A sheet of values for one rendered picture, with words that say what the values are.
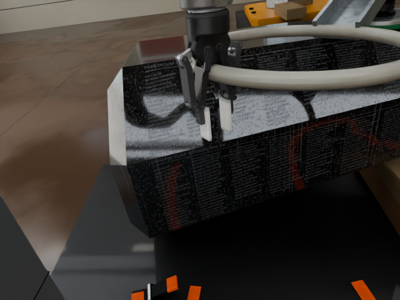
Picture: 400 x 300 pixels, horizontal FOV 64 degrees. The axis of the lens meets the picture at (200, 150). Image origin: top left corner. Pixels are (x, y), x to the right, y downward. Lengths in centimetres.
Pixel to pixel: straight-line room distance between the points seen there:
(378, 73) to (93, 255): 141
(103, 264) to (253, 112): 97
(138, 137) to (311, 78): 67
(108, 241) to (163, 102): 84
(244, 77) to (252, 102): 53
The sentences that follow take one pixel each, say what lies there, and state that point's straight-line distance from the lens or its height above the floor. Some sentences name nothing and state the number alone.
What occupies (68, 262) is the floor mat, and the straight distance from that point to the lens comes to 168.
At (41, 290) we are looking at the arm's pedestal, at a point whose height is 39.
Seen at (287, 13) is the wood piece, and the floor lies 81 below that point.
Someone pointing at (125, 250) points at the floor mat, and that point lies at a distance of 160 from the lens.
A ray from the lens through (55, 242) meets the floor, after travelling 184.
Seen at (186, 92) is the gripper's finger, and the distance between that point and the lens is 58.
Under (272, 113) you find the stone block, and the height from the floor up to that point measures 67.
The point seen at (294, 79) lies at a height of 97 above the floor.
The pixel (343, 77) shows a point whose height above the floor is 97.
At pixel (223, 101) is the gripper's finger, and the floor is 90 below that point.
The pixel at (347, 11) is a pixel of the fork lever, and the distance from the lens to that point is 108.
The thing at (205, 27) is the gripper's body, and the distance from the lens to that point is 55.
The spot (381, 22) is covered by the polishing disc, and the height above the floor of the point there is 87.
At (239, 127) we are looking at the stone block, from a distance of 104.
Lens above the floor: 116
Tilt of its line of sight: 33 degrees down
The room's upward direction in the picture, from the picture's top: 9 degrees counter-clockwise
